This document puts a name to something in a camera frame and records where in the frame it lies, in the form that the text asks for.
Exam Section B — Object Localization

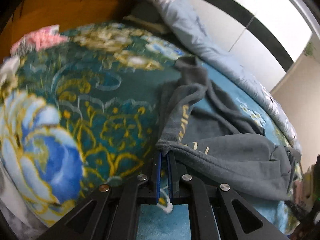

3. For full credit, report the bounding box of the orange wooden headboard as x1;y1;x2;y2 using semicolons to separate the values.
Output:
1;0;132;59

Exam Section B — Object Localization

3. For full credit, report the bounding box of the pink cloth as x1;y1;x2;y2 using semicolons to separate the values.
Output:
10;24;69;56

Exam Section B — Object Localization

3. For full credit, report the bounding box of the dark grey pillow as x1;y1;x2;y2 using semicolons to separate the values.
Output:
128;1;165;29

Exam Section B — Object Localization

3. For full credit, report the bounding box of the teal floral plush blanket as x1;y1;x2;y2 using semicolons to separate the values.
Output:
1;22;301;239

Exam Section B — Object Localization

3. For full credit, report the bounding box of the grey knit sweater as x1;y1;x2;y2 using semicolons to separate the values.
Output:
156;57;300;200

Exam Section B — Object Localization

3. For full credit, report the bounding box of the pink fuzzy right forearm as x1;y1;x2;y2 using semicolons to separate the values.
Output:
293;165;316;211

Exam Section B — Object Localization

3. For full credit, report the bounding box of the light blue floral quilt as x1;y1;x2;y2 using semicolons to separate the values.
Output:
147;0;302;151

